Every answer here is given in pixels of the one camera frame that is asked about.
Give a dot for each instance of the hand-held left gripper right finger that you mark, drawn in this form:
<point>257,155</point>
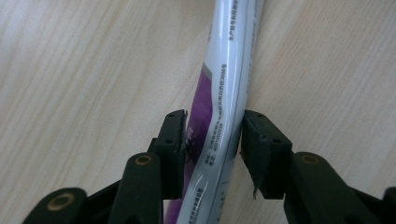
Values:
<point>264,155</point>

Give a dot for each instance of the white and purple toothpaste tube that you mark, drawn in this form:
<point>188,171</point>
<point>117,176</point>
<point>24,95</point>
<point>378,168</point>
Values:
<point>218,124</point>

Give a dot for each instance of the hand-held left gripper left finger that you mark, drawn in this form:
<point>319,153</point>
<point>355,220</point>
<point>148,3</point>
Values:
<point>171,155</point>

